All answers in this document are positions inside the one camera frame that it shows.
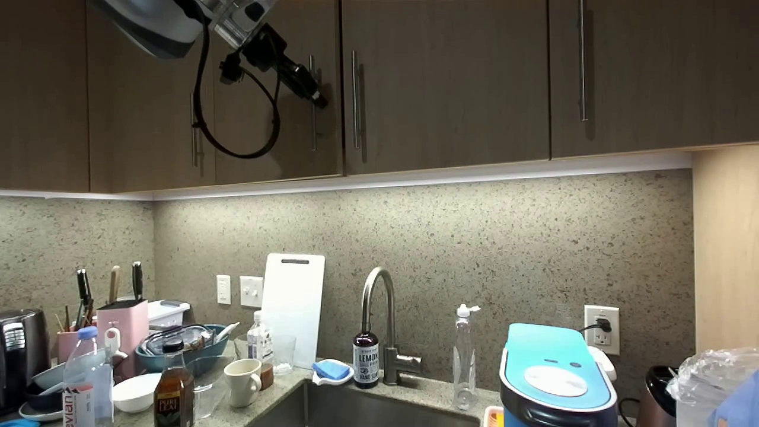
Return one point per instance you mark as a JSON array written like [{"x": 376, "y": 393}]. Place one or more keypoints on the small brown jar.
[{"x": 267, "y": 374}]

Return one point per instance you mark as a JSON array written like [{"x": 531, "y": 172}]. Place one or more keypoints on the small white bottle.
[{"x": 112, "y": 339}]

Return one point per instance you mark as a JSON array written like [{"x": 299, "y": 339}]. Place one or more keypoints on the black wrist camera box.
[{"x": 261, "y": 48}]

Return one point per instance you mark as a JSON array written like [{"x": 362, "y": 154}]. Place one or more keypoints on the pink knife block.
[{"x": 126, "y": 322}]

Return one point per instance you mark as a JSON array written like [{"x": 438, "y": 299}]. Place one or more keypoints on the clear water bottle blue cap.
[{"x": 87, "y": 387}]

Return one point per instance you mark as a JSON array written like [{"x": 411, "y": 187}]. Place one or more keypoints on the pink utensil cup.
[{"x": 67, "y": 346}]

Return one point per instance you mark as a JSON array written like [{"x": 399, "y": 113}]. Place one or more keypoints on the black coffee machine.
[{"x": 28, "y": 355}]

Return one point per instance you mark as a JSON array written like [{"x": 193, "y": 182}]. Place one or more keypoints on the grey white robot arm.
[{"x": 150, "y": 20}]

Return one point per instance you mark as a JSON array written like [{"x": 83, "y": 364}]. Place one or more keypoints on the white ceramic mug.
[{"x": 241, "y": 383}]

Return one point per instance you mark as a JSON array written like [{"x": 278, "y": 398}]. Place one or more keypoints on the stacked plates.
[{"x": 40, "y": 403}]

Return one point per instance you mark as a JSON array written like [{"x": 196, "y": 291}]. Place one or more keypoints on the white under-cabinet light strip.
[{"x": 513, "y": 168}]

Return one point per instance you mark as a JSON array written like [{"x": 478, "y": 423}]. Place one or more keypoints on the white bowl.
[{"x": 137, "y": 392}]

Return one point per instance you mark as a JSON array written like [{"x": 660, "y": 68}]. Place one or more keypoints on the white outlet with plug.
[{"x": 612, "y": 339}]

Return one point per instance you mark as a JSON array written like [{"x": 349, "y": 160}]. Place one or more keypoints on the dark red kettle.
[{"x": 656, "y": 398}]

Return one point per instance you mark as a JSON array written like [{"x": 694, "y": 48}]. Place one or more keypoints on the white wall power outlet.
[{"x": 223, "y": 289}]

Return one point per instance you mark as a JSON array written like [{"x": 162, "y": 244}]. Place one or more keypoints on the light wood side panel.
[{"x": 727, "y": 251}]

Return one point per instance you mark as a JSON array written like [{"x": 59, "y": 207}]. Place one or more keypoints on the steel gooseneck faucet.
[{"x": 392, "y": 355}]

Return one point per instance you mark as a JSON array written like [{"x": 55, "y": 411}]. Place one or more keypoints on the dark soap pump bottle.
[{"x": 367, "y": 359}]

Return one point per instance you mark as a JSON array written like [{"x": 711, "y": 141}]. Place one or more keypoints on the blue sponge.
[{"x": 333, "y": 367}]

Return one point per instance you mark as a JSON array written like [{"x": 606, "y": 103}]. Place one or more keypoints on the clear bottle with white cap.
[{"x": 259, "y": 344}]

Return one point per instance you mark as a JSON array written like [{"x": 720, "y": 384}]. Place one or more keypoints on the plain brown cabinet door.
[{"x": 40, "y": 119}]

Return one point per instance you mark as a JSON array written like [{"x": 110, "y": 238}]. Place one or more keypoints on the clear drinking glass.
[{"x": 285, "y": 355}]

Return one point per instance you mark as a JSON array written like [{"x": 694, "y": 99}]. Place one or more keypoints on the white light switch plate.
[{"x": 252, "y": 291}]

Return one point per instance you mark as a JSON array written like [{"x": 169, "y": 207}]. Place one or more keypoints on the brown glass bottle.
[{"x": 175, "y": 393}]

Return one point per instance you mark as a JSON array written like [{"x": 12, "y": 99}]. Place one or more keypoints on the clear plastic bag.
[{"x": 704, "y": 379}]

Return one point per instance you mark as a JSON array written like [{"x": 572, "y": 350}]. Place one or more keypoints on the white plastic cutting board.
[{"x": 293, "y": 316}]

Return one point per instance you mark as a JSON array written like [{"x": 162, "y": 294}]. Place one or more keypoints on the white storage box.
[{"x": 166, "y": 310}]

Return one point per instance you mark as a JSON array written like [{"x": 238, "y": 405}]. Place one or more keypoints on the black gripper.
[{"x": 295, "y": 73}]

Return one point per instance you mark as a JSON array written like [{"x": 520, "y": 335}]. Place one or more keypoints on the clear spray bottle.
[{"x": 465, "y": 364}]

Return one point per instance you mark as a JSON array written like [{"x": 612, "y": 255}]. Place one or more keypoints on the white plastic spoon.
[{"x": 226, "y": 333}]

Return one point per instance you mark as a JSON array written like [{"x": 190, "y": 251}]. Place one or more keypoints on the light blue cloth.
[{"x": 743, "y": 411}]

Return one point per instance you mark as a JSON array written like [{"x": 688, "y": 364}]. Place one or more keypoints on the black power plug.
[{"x": 606, "y": 322}]

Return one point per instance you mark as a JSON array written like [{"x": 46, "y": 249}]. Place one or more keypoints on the stainless steel sink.
[{"x": 380, "y": 411}]

